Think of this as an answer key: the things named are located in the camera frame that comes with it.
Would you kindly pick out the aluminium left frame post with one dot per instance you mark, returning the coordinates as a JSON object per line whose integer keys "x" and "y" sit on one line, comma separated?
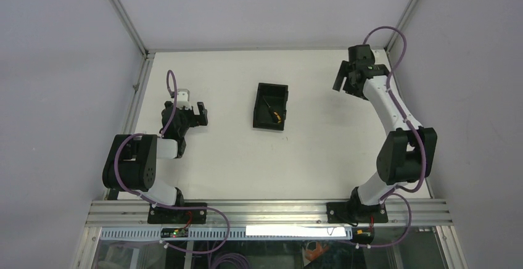
{"x": 129, "y": 26}

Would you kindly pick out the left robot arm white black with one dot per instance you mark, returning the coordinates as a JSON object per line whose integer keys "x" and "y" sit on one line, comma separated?
{"x": 132, "y": 160}

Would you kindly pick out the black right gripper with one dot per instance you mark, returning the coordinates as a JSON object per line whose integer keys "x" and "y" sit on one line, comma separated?
{"x": 352, "y": 78}

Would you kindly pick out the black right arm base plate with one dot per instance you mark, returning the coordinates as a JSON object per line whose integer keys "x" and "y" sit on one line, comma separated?
{"x": 343, "y": 212}

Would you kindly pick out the aluminium right frame post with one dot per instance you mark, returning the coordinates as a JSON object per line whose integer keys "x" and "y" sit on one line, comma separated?
{"x": 407, "y": 15}

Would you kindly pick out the black plastic bin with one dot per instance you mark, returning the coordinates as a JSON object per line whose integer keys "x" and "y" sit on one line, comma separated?
{"x": 277, "y": 96}

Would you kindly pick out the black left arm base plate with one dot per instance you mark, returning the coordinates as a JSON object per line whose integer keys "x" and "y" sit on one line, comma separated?
{"x": 177, "y": 214}

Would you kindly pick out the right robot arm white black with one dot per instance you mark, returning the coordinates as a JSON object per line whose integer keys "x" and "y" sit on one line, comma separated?
{"x": 405, "y": 157}

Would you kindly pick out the orange object under table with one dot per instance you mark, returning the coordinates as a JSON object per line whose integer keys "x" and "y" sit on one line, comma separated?
{"x": 314, "y": 249}

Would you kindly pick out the aluminium frame post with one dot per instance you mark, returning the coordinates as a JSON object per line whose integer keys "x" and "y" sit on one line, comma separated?
{"x": 129, "y": 26}
{"x": 407, "y": 15}

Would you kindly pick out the yellow black screwdriver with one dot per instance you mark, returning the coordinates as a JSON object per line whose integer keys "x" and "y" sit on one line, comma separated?
{"x": 275, "y": 116}

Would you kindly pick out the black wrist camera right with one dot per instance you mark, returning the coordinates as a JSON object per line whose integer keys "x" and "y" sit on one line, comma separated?
{"x": 361, "y": 54}

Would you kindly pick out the aluminium front rail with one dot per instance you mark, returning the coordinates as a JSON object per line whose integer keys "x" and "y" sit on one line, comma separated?
{"x": 134, "y": 213}

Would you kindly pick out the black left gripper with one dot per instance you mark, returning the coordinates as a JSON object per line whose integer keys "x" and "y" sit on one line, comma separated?
{"x": 194, "y": 118}

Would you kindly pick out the white slotted cable duct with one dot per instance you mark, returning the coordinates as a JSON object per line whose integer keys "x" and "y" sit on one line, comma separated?
{"x": 247, "y": 233}

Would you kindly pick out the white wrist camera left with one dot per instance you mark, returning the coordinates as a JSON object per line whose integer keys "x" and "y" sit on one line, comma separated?
{"x": 183, "y": 99}

